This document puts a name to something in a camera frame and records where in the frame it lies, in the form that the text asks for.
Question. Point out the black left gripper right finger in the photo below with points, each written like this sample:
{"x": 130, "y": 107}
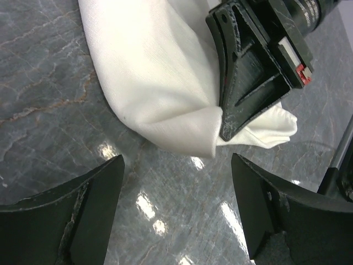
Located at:
{"x": 284, "y": 223}

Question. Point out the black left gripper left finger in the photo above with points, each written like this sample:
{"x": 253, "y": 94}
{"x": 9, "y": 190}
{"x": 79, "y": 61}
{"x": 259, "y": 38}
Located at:
{"x": 68, "y": 224}

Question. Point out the cream cloth napkin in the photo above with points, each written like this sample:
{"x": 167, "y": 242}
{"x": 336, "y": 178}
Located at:
{"x": 157, "y": 65}

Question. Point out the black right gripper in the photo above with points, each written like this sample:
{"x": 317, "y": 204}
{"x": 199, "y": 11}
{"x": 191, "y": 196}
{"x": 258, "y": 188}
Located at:
{"x": 259, "y": 45}

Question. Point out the aluminium front rail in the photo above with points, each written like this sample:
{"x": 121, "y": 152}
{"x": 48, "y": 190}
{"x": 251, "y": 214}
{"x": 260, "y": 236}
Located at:
{"x": 343, "y": 147}

